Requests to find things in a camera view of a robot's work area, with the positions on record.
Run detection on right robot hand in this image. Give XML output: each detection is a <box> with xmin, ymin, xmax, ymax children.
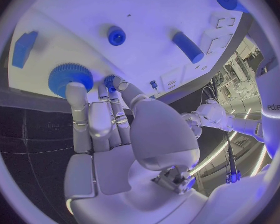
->
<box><xmin>63</xmin><ymin>75</ymin><xmax>210</xmax><ymax>224</ymax></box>

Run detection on blue block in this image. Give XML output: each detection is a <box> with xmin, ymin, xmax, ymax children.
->
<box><xmin>11</xmin><ymin>30</ymin><xmax>39</xmax><ymax>69</ymax></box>

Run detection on white task board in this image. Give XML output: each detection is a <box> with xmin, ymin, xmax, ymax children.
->
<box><xmin>7</xmin><ymin>0</ymin><xmax>251</xmax><ymax>100</ymax></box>

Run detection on white cable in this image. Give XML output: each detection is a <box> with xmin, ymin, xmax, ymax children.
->
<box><xmin>200</xmin><ymin>86</ymin><xmax>217</xmax><ymax>100</ymax></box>

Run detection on black pole with clamp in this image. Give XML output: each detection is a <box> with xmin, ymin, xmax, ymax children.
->
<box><xmin>223</xmin><ymin>131</ymin><xmax>243</xmax><ymax>185</ymax></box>

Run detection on small blue gear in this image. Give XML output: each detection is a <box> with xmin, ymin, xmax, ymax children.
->
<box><xmin>103</xmin><ymin>75</ymin><xmax>119</xmax><ymax>93</ymax></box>

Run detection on blue standing cylinder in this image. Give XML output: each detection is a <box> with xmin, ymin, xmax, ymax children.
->
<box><xmin>171</xmin><ymin>31</ymin><xmax>206</xmax><ymax>64</ymax></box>

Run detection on workshop equipment rack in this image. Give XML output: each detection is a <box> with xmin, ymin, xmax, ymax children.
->
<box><xmin>211</xmin><ymin>39</ymin><xmax>266</xmax><ymax>105</ymax></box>

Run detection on short blue peg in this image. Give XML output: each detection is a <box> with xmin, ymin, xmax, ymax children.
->
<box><xmin>106</xmin><ymin>25</ymin><xmax>127</xmax><ymax>46</ymax></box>

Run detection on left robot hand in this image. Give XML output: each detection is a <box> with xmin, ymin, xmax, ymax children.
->
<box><xmin>180</xmin><ymin>112</ymin><xmax>204</xmax><ymax>140</ymax></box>

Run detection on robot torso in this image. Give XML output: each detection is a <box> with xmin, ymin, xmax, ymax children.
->
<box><xmin>254</xmin><ymin>56</ymin><xmax>280</xmax><ymax>160</ymax></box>

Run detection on large blue gear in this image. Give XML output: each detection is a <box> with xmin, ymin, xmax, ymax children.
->
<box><xmin>47</xmin><ymin>62</ymin><xmax>95</xmax><ymax>99</ymax></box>

